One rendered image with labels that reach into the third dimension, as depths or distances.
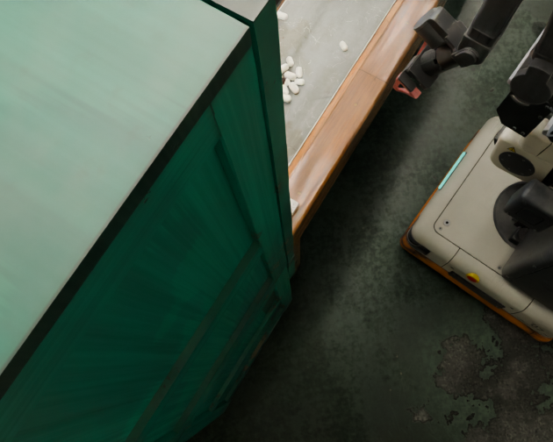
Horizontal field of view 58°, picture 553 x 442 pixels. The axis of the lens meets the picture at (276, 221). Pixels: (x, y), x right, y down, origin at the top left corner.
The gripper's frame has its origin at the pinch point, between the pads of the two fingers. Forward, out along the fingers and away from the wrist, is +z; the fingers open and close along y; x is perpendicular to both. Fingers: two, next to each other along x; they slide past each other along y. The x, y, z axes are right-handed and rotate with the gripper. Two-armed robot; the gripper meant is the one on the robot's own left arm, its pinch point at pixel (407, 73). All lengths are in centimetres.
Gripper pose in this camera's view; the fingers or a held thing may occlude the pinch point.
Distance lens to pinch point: 129.6
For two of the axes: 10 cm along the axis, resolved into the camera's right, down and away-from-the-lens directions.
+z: -3.2, -0.3, 9.5
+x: 7.3, 6.3, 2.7
